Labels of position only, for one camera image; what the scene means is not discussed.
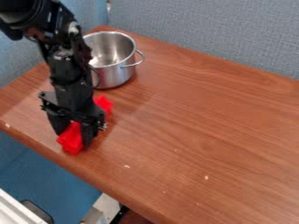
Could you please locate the white table leg bracket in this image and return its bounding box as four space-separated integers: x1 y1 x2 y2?
79 193 121 224

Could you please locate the white radiator panel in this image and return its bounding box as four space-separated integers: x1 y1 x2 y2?
0 188 49 224

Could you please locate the red plastic block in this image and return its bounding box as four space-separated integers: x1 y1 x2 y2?
57 94 114 155

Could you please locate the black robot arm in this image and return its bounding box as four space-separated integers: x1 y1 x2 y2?
0 0 107 146

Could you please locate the metal pot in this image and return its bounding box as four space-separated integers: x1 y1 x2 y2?
85 31 146 89

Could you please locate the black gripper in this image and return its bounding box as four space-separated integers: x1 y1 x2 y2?
39 81 107 147

